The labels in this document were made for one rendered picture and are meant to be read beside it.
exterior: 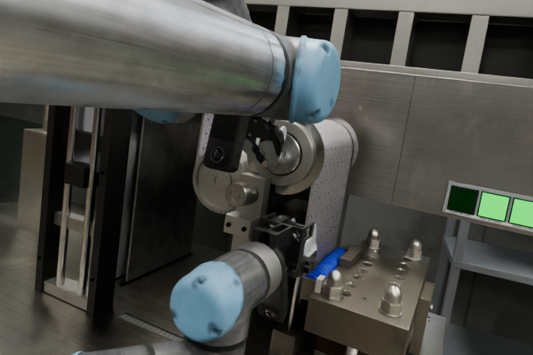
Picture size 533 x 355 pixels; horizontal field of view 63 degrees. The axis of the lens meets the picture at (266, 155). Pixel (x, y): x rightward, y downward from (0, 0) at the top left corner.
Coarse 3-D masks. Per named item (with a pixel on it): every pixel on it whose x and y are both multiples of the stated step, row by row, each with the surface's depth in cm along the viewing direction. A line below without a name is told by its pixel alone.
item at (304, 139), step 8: (280, 120) 75; (288, 128) 74; (296, 128) 74; (304, 128) 74; (296, 136) 74; (304, 136) 73; (304, 144) 73; (312, 144) 73; (304, 152) 73; (312, 152) 73; (304, 160) 73; (312, 160) 73; (256, 168) 77; (264, 168) 77; (304, 168) 74; (272, 176) 76; (280, 176) 75; (288, 176) 75; (296, 176) 74; (304, 176) 74; (280, 184) 76; (288, 184) 75
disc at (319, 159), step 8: (312, 128) 74; (312, 136) 74; (320, 136) 73; (320, 144) 73; (320, 152) 73; (248, 160) 79; (320, 160) 73; (312, 168) 74; (320, 168) 73; (312, 176) 74; (272, 184) 78; (296, 184) 76; (304, 184) 75; (280, 192) 77; (288, 192) 76; (296, 192) 76
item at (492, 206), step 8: (488, 200) 91; (496, 200) 91; (504, 200) 90; (480, 208) 92; (488, 208) 91; (496, 208) 91; (504, 208) 90; (488, 216) 91; (496, 216) 91; (504, 216) 90
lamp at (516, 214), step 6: (516, 204) 89; (522, 204) 89; (528, 204) 88; (516, 210) 89; (522, 210) 89; (528, 210) 88; (516, 216) 89; (522, 216) 89; (528, 216) 88; (510, 222) 90; (516, 222) 89; (522, 222) 89; (528, 222) 88
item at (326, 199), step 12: (336, 180) 88; (312, 192) 75; (324, 192) 82; (336, 192) 90; (312, 204) 76; (324, 204) 83; (336, 204) 92; (312, 216) 77; (324, 216) 85; (336, 216) 94; (324, 228) 87; (336, 228) 96; (324, 240) 88; (336, 240) 98; (324, 252) 90
